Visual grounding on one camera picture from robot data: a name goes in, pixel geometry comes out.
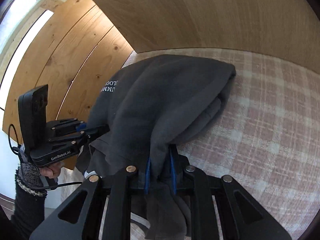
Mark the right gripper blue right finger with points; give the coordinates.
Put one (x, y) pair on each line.
(173, 169)

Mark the left forearm black sleeve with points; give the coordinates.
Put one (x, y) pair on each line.
(29, 210)

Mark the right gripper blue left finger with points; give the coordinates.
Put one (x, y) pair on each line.
(147, 176)

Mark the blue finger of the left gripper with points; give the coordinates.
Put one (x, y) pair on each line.
(95, 132)
(80, 125)

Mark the knotty pine plank panel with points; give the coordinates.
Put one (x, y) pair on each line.
(75, 53)

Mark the light oak veneer board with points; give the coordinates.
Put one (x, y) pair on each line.
(287, 29)

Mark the pink plaid table cloth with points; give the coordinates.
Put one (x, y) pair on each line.
(267, 138)

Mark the left hand in knit cuff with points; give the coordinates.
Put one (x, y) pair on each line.
(29, 174)

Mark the white window frame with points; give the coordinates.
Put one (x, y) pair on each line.
(19, 27)

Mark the dark grey daisy t-shirt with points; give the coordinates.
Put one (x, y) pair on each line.
(149, 105)

